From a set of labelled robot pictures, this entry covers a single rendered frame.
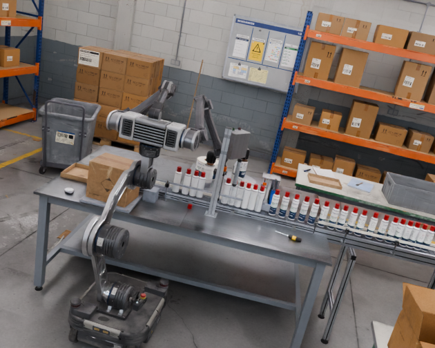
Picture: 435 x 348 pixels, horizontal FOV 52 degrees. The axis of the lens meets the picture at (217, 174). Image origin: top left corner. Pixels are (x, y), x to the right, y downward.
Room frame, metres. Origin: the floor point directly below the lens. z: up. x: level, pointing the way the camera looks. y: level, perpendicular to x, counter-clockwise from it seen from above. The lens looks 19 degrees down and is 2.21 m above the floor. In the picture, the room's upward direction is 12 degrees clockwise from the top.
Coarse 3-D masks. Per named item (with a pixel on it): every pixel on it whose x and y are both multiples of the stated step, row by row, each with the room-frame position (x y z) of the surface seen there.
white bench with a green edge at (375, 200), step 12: (300, 168) 4.78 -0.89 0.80; (312, 168) 4.88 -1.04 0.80; (300, 180) 4.37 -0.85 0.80; (348, 180) 4.72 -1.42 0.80; (312, 192) 4.27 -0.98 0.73; (324, 192) 4.21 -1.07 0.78; (336, 192) 4.23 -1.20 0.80; (348, 192) 4.31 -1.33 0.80; (360, 192) 4.39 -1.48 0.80; (372, 192) 4.48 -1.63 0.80; (360, 204) 4.20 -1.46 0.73; (372, 204) 4.14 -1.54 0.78; (384, 204) 4.16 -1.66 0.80; (408, 216) 4.13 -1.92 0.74; (420, 216) 4.07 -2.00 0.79; (432, 216) 4.11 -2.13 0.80
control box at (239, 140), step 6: (234, 132) 3.05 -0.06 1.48; (240, 132) 3.08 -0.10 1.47; (246, 132) 3.12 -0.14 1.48; (234, 138) 3.00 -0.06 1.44; (240, 138) 3.05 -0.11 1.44; (246, 138) 3.10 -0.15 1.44; (234, 144) 3.01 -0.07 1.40; (240, 144) 3.06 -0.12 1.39; (246, 144) 3.12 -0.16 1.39; (228, 150) 3.02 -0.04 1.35; (234, 150) 3.02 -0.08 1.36; (240, 150) 3.07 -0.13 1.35; (246, 150) 3.13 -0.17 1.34; (228, 156) 3.02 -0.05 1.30; (234, 156) 3.03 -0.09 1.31; (240, 156) 3.08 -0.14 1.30
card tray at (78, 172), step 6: (66, 168) 3.24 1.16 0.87; (72, 168) 3.34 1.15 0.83; (78, 168) 3.37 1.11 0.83; (84, 168) 3.39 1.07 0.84; (60, 174) 3.14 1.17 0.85; (66, 174) 3.14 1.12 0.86; (72, 174) 3.23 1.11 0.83; (78, 174) 3.26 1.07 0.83; (84, 174) 3.28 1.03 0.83; (78, 180) 3.13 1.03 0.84; (84, 180) 3.13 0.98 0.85
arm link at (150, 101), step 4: (156, 92) 3.09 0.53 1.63; (152, 96) 3.06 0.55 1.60; (156, 96) 3.07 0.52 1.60; (148, 100) 3.04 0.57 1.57; (152, 100) 3.05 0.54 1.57; (156, 100) 3.07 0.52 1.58; (140, 104) 3.02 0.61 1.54; (144, 104) 3.02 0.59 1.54; (148, 104) 3.03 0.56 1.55; (128, 108) 2.98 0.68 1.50; (132, 108) 2.99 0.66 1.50; (136, 108) 2.99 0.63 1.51; (140, 108) 3.00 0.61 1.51; (144, 108) 3.02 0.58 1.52; (136, 112) 2.98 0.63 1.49; (140, 112) 3.00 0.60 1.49
